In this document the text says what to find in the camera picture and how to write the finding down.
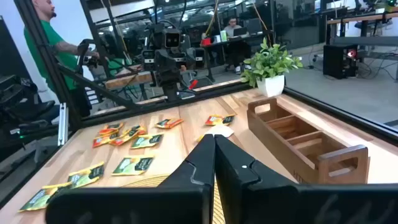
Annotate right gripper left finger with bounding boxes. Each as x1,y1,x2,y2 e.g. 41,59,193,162
45,134,216,224

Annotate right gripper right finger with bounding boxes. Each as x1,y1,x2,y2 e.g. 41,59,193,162
215,134,398,224

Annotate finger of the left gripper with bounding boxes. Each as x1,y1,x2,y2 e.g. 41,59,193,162
170,67,186,88
155,68,172,88

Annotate white orange tea packet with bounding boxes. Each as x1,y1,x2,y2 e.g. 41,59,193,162
196,124,235,143

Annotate wooden tea organizer box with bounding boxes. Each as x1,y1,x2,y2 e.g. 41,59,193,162
247,98,371,185

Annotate round woven straw placemat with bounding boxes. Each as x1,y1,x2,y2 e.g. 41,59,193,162
123,174,227,224

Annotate black office desk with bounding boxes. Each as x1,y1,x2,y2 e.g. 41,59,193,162
201,32,269,82

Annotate person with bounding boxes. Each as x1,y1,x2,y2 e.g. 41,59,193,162
24,0,100,118
223,17,251,74

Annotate green plant in white pot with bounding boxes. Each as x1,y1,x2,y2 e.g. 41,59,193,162
239,37,304,98

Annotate black computer tower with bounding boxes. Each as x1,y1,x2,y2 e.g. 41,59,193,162
322,44,359,80

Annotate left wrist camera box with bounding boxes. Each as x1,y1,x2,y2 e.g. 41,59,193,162
164,29,182,49

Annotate silver aluminium bracket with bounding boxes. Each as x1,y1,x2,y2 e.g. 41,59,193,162
57,102,69,147

